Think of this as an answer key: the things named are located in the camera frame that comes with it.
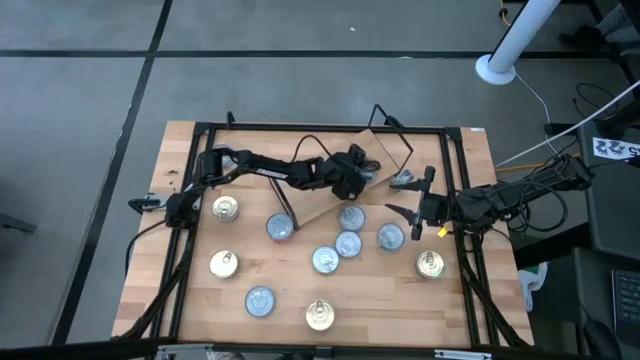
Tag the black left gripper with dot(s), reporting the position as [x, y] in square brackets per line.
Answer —
[340, 175]

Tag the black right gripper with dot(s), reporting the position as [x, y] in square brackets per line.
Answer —
[435, 207]

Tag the blue-label yellowfin tuna can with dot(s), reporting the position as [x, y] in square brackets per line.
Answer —
[348, 244]
[390, 236]
[260, 301]

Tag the red-label silver-lid can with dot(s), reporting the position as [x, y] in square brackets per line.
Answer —
[352, 218]
[280, 227]
[325, 260]

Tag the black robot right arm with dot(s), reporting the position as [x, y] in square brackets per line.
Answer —
[500, 200]

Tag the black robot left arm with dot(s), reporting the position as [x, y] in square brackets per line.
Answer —
[265, 169]

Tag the small yellow tag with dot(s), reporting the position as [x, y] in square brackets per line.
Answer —
[442, 231]

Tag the white and green cloth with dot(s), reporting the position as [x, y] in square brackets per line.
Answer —
[532, 282]

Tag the white pole with round base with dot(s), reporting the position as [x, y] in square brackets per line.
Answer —
[520, 35]

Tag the dark grey cabinet top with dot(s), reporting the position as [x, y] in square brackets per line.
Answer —
[615, 210]

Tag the dark grey desk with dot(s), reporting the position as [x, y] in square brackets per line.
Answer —
[595, 290]

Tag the white printed paper sign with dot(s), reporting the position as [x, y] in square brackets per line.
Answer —
[615, 149]

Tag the person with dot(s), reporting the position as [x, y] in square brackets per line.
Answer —
[582, 39]

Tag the black computer mouse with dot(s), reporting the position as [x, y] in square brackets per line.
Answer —
[602, 342]

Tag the black keyboard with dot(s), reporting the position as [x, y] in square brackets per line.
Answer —
[627, 305]

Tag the black rig crossbar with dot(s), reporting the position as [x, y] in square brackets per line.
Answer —
[75, 348]

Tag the dark floor stand foot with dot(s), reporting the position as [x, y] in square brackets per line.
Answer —
[15, 223]

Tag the wooden shelf with black frame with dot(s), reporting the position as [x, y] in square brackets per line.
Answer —
[320, 205]

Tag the black aluminium table frame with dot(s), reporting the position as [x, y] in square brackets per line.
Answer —
[325, 128]

